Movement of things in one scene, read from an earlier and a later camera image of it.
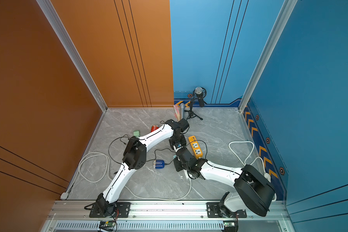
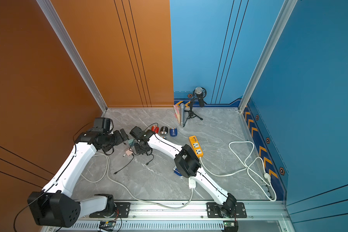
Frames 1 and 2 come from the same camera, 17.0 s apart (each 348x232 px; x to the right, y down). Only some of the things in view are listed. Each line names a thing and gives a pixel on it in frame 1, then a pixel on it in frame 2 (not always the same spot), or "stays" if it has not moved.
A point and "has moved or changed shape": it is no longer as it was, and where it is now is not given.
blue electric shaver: [158, 164] to [177, 172]
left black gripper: [184, 141] to [120, 138]
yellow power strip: [195, 147] stays
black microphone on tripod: [200, 93] stays
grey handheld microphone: [182, 108] stays
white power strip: [186, 173] has moved or changed shape
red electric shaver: [154, 127] stays
